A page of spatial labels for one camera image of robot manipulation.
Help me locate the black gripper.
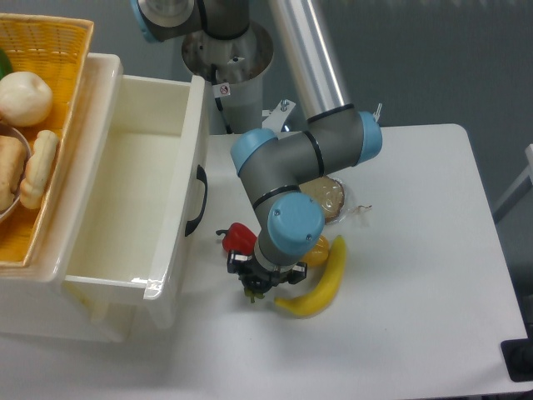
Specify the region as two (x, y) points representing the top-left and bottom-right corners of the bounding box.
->
(227, 250), (307, 294)

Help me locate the dark purple mangosteen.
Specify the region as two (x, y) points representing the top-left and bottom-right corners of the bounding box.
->
(243, 287), (265, 304)

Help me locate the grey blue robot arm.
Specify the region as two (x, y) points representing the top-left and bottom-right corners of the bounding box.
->
(132, 1), (382, 296)

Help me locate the red bell pepper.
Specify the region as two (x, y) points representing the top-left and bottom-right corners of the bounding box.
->
(216, 222), (257, 255)

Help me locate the yellow bell pepper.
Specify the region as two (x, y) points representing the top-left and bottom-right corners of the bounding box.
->
(301, 235), (330, 268)

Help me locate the yellow banana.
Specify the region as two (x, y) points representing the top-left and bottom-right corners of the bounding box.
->
(274, 236), (348, 318)

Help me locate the bread slice in plastic wrap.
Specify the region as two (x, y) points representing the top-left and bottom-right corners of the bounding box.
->
(300, 176), (372, 224)

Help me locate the white plastic drawer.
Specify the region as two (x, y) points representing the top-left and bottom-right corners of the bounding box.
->
(66, 76), (207, 305)

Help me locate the white drawer cabinet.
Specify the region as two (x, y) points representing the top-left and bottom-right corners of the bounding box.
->
(0, 52), (184, 345)

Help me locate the beige peanut-shaped bread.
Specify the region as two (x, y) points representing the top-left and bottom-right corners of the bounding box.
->
(20, 130), (59, 209)

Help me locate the black device at table edge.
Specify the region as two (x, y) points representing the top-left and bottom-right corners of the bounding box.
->
(501, 338), (532, 383)

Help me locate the white round bun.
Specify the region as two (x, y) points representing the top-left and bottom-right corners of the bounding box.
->
(1, 72), (53, 127)

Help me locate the metal bowl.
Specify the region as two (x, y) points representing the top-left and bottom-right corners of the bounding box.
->
(1, 123), (32, 223)

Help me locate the yellow woven basket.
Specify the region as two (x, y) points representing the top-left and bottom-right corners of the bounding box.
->
(1, 13), (94, 268)

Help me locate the green pepper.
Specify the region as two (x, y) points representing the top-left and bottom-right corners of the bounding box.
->
(0, 49), (13, 79)

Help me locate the black drawer handle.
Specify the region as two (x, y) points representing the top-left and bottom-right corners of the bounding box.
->
(185, 164), (208, 237)

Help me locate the metal mounting bracket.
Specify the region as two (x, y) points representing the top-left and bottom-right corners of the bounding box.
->
(262, 99), (296, 133)

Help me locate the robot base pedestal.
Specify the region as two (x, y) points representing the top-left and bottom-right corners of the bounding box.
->
(182, 22), (274, 134)

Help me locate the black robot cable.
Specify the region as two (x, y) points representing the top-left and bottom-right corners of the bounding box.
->
(210, 62), (234, 135)

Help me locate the white furniture frame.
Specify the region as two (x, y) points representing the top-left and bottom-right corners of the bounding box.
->
(492, 144), (532, 224)

